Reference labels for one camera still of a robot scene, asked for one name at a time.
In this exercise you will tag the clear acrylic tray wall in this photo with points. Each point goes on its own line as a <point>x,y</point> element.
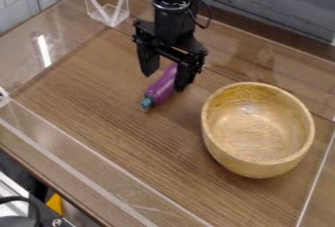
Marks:
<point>132,165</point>

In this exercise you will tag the yellow black device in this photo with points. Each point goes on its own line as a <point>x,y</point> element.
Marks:
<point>49,212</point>

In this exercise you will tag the brown wooden bowl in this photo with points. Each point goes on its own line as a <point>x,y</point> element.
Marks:
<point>258,129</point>

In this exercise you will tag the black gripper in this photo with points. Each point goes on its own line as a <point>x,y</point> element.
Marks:
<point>168,37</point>

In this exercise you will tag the purple toy eggplant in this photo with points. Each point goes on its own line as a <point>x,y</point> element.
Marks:
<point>162,88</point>

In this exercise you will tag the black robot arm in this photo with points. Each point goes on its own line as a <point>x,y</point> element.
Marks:
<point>168,37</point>

